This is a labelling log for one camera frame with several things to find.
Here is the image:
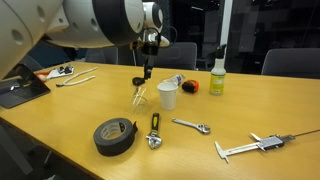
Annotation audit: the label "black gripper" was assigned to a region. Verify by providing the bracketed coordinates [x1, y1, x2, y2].
[142, 41, 161, 80]

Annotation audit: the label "transparent plastic cup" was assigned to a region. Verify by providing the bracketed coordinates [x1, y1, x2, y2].
[129, 85, 149, 113]

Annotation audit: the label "white paper cup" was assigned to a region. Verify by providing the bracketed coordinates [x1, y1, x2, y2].
[156, 81, 179, 111]

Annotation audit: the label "clear plastic bottle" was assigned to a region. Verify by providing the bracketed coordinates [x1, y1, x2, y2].
[159, 73, 187, 86]

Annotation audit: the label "grey office chair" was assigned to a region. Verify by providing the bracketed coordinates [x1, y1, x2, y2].
[151, 41, 198, 71]
[84, 46, 119, 65]
[260, 47, 320, 80]

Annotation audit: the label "orange black tape measure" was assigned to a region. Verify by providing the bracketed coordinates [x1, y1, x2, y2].
[181, 79, 200, 94]

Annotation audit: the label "yellow spray bottle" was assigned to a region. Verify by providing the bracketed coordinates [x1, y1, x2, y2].
[208, 43, 228, 97]

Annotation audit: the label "small silver adjustable wrench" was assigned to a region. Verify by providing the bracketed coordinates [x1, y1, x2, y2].
[171, 117, 212, 136]

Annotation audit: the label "white card with black parts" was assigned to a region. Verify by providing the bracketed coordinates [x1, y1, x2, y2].
[46, 65, 75, 81]

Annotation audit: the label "black tape roll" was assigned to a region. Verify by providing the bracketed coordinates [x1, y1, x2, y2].
[92, 117, 139, 157]

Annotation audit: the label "white pillar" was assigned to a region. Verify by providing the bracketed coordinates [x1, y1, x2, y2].
[219, 0, 234, 51]

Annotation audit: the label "black laptop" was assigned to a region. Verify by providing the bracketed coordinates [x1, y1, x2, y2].
[0, 63, 52, 110]

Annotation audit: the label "silver vernier caliper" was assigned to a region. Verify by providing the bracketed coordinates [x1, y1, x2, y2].
[213, 132, 297, 164]

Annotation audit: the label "black tape measure with strap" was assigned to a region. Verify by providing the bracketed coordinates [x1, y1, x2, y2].
[131, 76, 146, 87]

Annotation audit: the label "black yellow handled wrench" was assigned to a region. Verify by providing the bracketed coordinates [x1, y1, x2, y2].
[145, 112, 164, 150]

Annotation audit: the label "white cord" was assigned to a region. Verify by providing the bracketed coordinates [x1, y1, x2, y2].
[55, 66, 99, 88]

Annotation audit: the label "orange handled pliers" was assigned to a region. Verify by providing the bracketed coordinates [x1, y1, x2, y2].
[34, 70, 51, 83]

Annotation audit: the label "thin dark wire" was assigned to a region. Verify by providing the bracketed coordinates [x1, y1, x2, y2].
[293, 128, 320, 138]

